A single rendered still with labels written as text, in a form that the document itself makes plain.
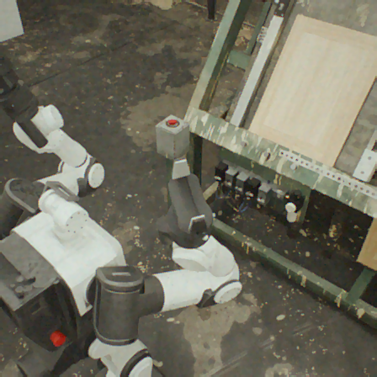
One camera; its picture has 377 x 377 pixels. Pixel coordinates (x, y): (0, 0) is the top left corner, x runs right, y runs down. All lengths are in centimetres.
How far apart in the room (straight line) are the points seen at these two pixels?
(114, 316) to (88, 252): 17
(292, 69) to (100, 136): 195
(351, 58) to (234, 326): 145
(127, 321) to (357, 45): 159
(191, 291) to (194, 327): 144
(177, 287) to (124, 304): 15
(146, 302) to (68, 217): 26
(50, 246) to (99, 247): 12
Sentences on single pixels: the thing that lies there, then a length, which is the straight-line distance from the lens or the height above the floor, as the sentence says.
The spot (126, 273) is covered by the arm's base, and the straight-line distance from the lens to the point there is 109.
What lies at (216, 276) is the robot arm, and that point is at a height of 128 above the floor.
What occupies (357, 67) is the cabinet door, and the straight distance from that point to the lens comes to 220.
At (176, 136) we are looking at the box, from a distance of 222.
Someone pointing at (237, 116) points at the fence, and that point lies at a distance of 231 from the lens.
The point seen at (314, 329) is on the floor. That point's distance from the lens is 268.
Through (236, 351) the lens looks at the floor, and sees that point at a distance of 254.
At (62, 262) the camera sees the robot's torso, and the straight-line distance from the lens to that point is 114.
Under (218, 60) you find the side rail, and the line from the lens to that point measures 242.
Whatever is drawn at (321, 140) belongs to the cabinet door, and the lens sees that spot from 219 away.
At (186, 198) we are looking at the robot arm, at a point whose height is 166.
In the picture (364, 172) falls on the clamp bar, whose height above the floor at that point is 95.
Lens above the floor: 224
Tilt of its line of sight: 43 degrees down
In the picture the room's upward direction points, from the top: straight up
